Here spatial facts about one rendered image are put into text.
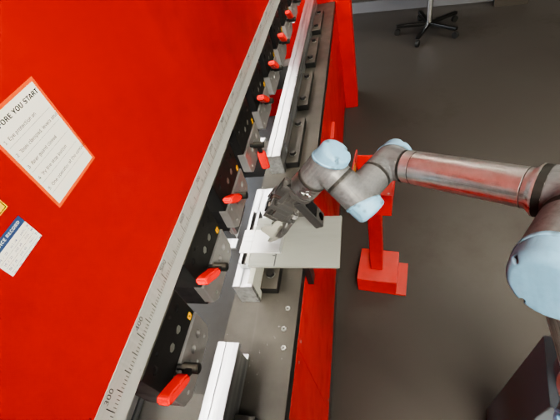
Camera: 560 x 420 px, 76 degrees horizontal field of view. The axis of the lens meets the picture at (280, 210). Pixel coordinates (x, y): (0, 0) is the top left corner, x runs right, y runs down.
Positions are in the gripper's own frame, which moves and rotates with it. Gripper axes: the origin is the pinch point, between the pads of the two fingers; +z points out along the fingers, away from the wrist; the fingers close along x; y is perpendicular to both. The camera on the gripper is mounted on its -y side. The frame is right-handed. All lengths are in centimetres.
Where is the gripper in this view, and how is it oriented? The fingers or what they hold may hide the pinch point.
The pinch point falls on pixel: (274, 231)
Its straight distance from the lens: 104.6
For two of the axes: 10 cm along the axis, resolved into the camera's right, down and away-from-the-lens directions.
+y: -8.8, -3.9, -2.7
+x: -1.5, 7.6, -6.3
